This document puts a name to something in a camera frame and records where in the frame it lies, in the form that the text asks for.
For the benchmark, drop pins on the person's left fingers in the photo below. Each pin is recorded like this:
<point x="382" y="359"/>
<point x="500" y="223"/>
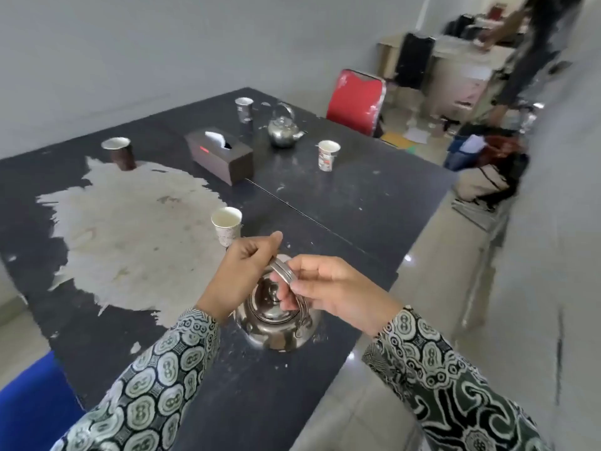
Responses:
<point x="263" y="246"/>

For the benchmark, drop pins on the blue bag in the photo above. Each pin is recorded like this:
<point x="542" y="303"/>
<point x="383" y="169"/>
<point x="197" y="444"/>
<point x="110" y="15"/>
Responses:
<point x="454" y="154"/>

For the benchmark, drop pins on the grey paper cup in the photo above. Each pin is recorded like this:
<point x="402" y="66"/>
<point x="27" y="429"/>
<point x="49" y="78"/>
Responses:
<point x="244" y="111"/>

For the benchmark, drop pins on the blue chair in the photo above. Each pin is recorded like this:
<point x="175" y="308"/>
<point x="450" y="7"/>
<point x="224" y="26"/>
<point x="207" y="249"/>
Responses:
<point x="33" y="408"/>

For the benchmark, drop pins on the small steel kettle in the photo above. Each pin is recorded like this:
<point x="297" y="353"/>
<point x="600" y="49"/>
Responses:
<point x="283" y="131"/>

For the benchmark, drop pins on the brown paper cup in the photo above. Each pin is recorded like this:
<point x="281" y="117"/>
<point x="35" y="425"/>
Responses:
<point x="121" y="154"/>

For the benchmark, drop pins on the person's right thumb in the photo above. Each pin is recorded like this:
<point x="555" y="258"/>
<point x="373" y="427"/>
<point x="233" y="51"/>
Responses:
<point x="307" y="265"/>

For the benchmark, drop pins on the beige bag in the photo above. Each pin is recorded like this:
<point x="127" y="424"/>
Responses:
<point x="479" y="183"/>

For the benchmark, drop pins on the person's left hand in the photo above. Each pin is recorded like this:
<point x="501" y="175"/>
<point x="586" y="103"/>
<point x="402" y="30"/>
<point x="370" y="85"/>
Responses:
<point x="230" y="277"/>

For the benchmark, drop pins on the white patterned paper cup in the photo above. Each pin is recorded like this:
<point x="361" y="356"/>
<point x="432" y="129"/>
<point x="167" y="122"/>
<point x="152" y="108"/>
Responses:
<point x="227" y="230"/>

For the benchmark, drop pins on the black chair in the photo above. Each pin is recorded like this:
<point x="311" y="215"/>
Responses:
<point x="413" y="60"/>

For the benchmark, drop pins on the person's right hand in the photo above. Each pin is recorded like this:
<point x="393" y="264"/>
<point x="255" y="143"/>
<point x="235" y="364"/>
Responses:
<point x="342" y="293"/>

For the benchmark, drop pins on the person's left forearm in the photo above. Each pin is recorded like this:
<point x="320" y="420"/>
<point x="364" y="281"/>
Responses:
<point x="155" y="380"/>

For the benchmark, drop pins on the papers on floor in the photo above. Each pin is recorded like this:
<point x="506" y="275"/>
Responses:
<point x="411" y="136"/>

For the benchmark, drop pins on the white red-print paper cup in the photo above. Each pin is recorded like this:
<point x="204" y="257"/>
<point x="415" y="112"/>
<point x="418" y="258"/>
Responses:
<point x="327" y="157"/>

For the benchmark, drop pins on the white tissue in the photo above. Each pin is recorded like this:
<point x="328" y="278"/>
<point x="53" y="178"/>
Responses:
<point x="216" y="138"/>

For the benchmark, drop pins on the red chair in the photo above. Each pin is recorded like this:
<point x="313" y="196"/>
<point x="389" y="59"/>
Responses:
<point x="357" y="100"/>

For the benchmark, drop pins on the metal frame chair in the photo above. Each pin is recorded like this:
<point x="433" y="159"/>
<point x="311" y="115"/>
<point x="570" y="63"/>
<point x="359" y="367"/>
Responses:
<point x="488" y="239"/>

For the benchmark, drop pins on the person's right forearm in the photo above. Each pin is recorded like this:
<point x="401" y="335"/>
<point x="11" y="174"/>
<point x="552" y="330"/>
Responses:
<point x="436" y="385"/>

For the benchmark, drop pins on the beige desk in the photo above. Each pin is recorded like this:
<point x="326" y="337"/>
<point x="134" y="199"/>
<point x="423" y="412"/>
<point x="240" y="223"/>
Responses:
<point x="458" y="75"/>

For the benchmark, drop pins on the large steel kettle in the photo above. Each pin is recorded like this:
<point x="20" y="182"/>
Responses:
<point x="272" y="324"/>

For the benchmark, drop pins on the brown tissue box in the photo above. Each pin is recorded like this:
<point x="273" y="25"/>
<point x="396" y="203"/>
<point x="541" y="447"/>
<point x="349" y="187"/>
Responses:
<point x="220" y="159"/>

